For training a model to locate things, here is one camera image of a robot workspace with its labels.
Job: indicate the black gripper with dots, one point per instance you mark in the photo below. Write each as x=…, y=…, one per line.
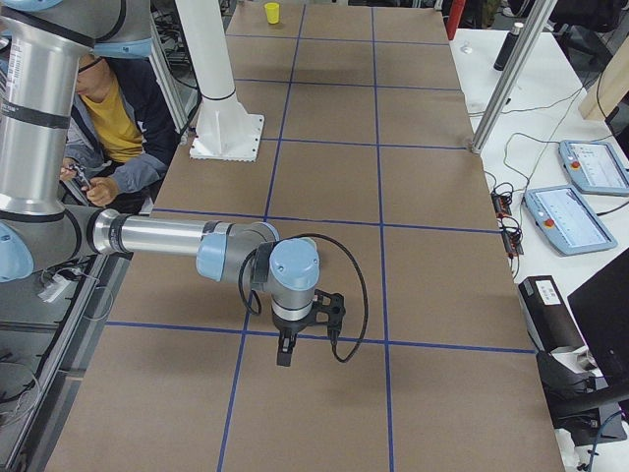
x=289, y=326

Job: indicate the yellow plastic cup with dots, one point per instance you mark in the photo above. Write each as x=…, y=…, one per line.
x=272, y=12

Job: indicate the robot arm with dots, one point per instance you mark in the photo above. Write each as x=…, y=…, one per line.
x=37, y=231

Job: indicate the brown paper table mat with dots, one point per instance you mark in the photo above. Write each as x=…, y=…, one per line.
x=364, y=144

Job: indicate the seated person yellow shirt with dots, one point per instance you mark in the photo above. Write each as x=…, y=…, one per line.
x=121, y=131

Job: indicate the black box with label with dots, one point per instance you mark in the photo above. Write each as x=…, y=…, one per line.
x=548, y=319

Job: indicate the near blue teach pendant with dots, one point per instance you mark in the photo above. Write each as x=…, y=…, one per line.
x=567, y=221

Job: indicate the blue teach pendant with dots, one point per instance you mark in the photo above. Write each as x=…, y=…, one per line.
x=567, y=221
x=594, y=168

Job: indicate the black monitor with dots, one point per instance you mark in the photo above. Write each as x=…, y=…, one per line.
x=600, y=309

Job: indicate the far blue teach pendant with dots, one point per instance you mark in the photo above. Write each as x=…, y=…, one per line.
x=594, y=168

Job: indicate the black bottle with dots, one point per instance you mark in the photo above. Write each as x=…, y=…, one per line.
x=507, y=46

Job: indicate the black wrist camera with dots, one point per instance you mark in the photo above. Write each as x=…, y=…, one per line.
x=328, y=310

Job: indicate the white pedestal column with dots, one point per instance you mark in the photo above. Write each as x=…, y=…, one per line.
x=224, y=128

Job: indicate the aluminium frame post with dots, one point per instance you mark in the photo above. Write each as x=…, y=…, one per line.
x=522, y=50

